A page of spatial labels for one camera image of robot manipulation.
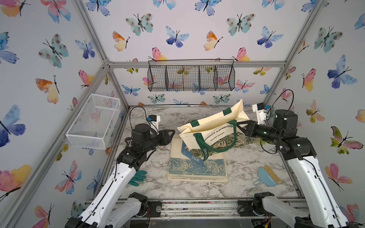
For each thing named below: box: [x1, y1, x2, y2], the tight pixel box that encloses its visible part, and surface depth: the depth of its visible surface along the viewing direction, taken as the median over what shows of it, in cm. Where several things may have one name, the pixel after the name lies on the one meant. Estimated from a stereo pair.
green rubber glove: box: [127, 170, 148, 187], surface depth 86 cm
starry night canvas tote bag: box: [166, 134, 229, 183], surface depth 87 cm
